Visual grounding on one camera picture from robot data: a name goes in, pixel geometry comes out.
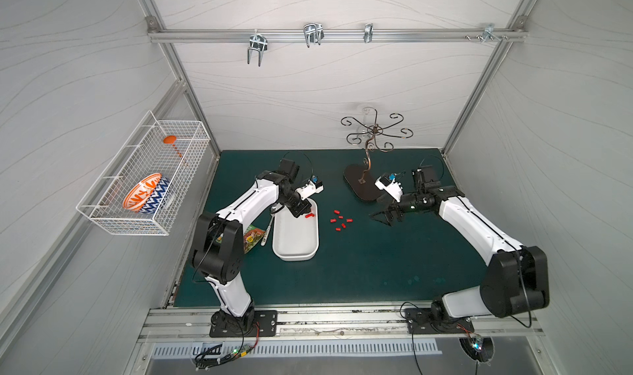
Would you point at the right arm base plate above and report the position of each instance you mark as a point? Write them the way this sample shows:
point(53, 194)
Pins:
point(423, 322)

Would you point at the small flat metal hook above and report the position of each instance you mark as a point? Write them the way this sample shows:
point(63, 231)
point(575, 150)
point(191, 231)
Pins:
point(368, 33)

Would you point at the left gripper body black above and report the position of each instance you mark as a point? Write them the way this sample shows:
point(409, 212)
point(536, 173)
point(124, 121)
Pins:
point(300, 206)

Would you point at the left controller board with wires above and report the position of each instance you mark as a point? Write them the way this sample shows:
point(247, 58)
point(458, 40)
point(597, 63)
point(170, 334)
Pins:
point(213, 357)

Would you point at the orange spoon in basket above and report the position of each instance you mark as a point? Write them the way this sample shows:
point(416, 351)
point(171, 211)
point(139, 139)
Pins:
point(171, 141)

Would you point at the aluminium rail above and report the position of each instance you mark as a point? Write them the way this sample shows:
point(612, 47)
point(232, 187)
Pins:
point(342, 36)
point(376, 320)

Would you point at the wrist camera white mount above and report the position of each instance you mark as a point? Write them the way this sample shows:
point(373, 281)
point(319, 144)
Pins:
point(312, 187)
point(388, 182)

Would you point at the orange blue patterned bowl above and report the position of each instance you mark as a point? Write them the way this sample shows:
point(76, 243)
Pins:
point(148, 194)

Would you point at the green snack packet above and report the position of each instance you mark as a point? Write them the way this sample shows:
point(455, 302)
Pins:
point(252, 236)

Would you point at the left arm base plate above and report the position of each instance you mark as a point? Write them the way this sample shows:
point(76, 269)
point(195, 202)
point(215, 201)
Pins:
point(255, 323)

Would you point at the aluminium top rail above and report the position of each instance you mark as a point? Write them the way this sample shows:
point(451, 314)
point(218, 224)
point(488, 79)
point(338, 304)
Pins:
point(342, 36)

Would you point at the white wire basket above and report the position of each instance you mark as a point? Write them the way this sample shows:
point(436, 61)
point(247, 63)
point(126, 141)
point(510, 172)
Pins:
point(144, 153)

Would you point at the aluminium front rail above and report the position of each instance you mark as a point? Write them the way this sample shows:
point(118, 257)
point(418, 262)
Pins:
point(376, 320)

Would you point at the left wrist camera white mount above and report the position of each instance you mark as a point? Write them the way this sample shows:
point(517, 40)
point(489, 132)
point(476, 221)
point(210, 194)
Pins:
point(312, 187)

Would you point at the white slotted cable duct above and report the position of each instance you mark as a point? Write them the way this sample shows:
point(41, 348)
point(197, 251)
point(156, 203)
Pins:
point(307, 348)

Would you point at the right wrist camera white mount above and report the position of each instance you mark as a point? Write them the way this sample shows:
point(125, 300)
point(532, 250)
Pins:
point(388, 182)

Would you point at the looped metal hook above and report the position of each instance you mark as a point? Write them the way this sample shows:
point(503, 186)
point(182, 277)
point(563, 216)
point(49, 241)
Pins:
point(313, 34)

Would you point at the double prong metal hook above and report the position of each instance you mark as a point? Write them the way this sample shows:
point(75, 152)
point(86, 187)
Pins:
point(258, 44)

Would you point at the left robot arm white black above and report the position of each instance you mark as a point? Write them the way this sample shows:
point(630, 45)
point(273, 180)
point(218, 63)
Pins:
point(217, 248)

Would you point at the right round black fan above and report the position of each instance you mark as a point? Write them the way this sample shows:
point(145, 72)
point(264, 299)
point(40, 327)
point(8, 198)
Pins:
point(480, 349)

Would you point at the metal scroll hook stand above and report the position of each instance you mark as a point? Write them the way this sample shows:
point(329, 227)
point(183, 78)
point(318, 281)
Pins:
point(358, 176)

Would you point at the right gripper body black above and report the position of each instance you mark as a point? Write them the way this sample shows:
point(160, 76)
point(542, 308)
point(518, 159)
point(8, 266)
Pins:
point(396, 212)

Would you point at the metal spoon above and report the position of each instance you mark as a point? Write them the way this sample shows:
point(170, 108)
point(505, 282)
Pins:
point(273, 212)

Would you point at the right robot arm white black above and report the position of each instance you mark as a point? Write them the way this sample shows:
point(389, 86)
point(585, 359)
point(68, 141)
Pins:
point(516, 279)

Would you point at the white plastic storage box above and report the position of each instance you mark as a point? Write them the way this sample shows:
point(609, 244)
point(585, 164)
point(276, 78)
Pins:
point(296, 239)

